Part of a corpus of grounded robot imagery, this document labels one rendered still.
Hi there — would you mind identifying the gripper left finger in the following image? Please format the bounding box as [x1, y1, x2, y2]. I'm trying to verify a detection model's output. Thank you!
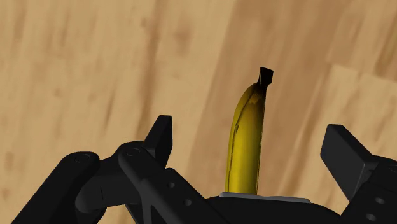
[11, 115, 229, 224]

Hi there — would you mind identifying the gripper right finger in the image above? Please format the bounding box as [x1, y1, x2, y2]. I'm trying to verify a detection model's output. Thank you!
[320, 124, 397, 224]

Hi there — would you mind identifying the yellow banana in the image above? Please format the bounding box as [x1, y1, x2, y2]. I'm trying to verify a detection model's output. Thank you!
[225, 66, 274, 195]

